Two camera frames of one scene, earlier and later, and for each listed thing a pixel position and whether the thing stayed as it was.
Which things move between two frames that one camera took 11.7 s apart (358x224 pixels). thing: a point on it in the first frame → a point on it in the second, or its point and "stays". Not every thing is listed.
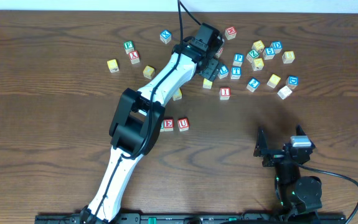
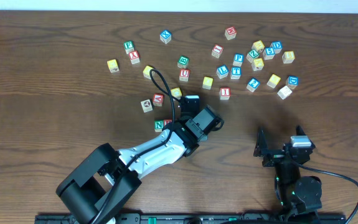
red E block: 168,124 stays
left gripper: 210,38 → 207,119
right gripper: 278,156 stays
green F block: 129,46 stays
